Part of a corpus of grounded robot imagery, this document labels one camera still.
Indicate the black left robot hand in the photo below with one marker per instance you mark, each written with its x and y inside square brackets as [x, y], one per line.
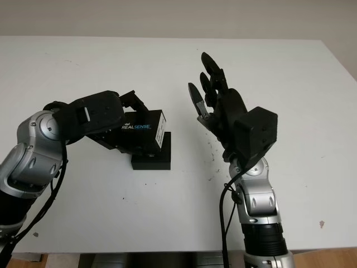
[135, 102]

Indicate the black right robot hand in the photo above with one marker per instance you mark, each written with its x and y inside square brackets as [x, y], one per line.
[228, 111]

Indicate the black box lid with label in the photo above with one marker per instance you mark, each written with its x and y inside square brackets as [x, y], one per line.
[139, 136]

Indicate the black box base with insert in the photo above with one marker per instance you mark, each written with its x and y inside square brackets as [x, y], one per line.
[152, 163]

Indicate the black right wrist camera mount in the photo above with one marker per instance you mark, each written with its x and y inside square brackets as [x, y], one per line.
[259, 134]

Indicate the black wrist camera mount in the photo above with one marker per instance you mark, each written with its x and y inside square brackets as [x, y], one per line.
[94, 114]
[259, 134]

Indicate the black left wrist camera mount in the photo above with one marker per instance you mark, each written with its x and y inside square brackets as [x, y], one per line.
[94, 114]

